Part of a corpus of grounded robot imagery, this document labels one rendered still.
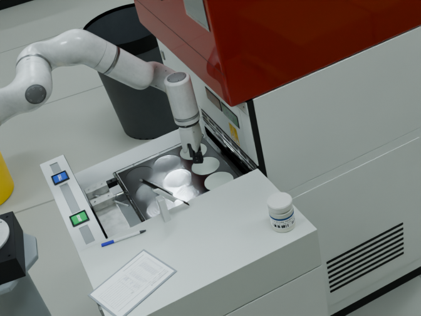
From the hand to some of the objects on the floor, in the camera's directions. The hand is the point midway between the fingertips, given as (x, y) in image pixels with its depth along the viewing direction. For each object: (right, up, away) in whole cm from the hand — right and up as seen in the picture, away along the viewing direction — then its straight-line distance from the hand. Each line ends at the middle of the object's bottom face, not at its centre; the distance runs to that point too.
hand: (197, 157), depth 212 cm
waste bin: (-32, +25, +210) cm, 214 cm away
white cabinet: (+5, -86, +51) cm, 100 cm away
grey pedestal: (-64, -103, +51) cm, 132 cm away
